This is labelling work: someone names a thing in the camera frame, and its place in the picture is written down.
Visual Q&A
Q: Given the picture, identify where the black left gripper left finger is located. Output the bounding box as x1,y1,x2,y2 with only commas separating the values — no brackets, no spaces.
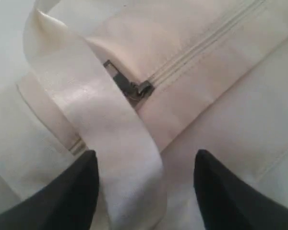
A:
0,150,99,230

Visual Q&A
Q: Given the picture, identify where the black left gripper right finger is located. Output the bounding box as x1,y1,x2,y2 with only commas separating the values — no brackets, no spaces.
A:
194,149,288,230

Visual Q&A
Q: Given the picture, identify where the beige fabric duffel bag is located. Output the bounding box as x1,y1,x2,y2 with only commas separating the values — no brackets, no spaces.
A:
0,0,288,230

